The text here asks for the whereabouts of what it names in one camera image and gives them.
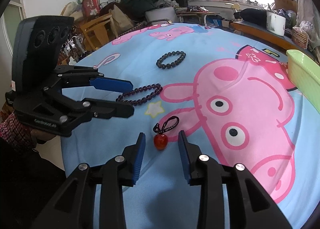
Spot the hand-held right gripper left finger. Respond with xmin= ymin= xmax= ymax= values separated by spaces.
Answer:
xmin=32 ymin=132 xmax=146 ymax=229

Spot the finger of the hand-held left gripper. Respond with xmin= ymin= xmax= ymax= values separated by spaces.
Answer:
xmin=53 ymin=65 xmax=134 ymax=93
xmin=43 ymin=88 xmax=135 ymax=130

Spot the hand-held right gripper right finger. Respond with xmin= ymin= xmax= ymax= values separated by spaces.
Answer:
xmin=178 ymin=130 xmax=293 ymax=229

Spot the red apple pendant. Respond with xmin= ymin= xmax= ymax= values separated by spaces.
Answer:
xmin=153 ymin=116 xmax=180 ymax=150

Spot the purple bead bracelet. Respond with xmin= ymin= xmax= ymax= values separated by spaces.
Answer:
xmin=116 ymin=83 xmax=163 ymax=107

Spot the black bead bracelet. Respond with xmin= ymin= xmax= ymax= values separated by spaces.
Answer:
xmin=156 ymin=51 xmax=186 ymax=70

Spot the green plastic basket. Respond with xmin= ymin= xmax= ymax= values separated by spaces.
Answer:
xmin=286 ymin=49 xmax=320 ymax=115

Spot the person's left forearm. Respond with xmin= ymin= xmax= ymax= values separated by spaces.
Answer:
xmin=0 ymin=112 xmax=38 ymax=153

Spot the wooden chair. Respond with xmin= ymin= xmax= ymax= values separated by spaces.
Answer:
xmin=80 ymin=13 xmax=119 ymax=53

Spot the brown paper bag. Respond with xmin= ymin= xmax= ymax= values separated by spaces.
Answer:
xmin=111 ymin=4 xmax=136 ymax=36

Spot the red package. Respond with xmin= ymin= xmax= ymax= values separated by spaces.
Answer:
xmin=82 ymin=0 xmax=101 ymax=17

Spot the grey padded stool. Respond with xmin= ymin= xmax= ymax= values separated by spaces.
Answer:
xmin=145 ymin=7 xmax=177 ymax=26

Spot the dark green backpack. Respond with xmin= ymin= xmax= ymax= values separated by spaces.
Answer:
xmin=120 ymin=0 xmax=157 ymax=17

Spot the blue cartoon printed blanket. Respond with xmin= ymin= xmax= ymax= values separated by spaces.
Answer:
xmin=61 ymin=23 xmax=320 ymax=229

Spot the blue shoe box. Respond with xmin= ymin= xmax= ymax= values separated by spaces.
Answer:
xmin=206 ymin=18 xmax=224 ymax=28

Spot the wooden desk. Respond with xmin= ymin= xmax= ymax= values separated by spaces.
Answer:
xmin=229 ymin=21 xmax=316 ymax=58

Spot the black bag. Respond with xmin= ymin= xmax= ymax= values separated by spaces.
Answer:
xmin=234 ymin=8 xmax=268 ymax=26

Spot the white enamel pot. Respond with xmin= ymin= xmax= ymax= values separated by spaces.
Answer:
xmin=266 ymin=11 xmax=286 ymax=36

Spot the small wicker basket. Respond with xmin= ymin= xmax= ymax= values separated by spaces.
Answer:
xmin=292 ymin=26 xmax=311 ymax=50

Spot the clear plastic bag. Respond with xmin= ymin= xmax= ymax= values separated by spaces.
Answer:
xmin=299 ymin=21 xmax=315 ymax=35

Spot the cardboard box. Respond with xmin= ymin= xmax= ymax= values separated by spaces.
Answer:
xmin=274 ymin=0 xmax=298 ymax=13

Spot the grey hanging cloth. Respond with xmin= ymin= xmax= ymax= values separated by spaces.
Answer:
xmin=296 ymin=0 xmax=320 ymax=63

